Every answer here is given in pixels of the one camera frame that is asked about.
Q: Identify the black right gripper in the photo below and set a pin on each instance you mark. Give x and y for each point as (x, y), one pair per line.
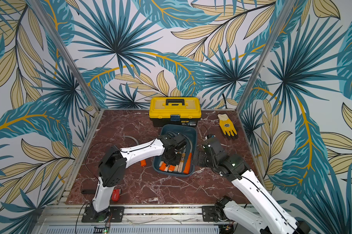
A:
(208, 143)

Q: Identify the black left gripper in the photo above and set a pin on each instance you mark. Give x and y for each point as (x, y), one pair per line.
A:
(175, 163)

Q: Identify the teal plastic tray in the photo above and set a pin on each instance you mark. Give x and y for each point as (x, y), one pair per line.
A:
(190, 134)

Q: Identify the wooden handle sickle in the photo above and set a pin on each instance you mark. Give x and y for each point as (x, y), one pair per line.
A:
(181, 162)

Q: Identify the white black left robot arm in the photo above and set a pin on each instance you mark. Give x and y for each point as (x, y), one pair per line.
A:
(113, 165)

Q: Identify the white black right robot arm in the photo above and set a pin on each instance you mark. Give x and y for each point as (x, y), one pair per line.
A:
(269, 218)

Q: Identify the yellow white work glove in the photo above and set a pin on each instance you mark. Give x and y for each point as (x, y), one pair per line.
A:
(227, 125)

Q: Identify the yellow black toolbox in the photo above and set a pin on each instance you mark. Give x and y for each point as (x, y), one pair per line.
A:
(175, 110)

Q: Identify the red black clamp tool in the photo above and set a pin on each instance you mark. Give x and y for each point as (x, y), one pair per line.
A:
(115, 195)

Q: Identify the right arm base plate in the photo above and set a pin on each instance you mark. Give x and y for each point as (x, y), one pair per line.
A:
(213, 214)

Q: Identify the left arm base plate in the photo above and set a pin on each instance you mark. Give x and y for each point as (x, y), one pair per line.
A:
(112, 214)

